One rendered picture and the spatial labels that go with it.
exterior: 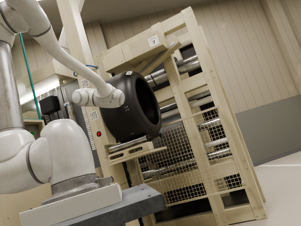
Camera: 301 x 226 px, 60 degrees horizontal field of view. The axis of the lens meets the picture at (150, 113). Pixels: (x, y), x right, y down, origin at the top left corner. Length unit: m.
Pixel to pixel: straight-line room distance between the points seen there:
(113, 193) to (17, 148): 0.38
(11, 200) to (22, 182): 0.83
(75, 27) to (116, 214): 1.98
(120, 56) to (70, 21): 0.52
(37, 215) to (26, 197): 1.04
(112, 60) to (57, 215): 1.85
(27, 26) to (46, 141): 0.52
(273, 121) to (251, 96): 0.68
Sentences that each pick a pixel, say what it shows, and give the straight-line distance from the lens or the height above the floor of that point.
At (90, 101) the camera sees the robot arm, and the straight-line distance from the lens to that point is 1.48.
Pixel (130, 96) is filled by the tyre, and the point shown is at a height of 1.20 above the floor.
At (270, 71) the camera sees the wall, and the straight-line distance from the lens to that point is 6.17.
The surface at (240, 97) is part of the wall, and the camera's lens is 5.66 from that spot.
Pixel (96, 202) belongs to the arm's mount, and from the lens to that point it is 0.81.
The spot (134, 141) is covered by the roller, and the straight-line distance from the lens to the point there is 1.93.
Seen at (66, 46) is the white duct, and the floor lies 2.10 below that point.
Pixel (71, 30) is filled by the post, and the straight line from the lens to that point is 2.48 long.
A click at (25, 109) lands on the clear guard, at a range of 2.11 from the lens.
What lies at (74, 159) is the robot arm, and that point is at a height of 0.81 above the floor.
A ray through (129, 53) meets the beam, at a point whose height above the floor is 1.70.
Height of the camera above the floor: 0.74
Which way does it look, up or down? 10 degrees up
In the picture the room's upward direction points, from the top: 17 degrees counter-clockwise
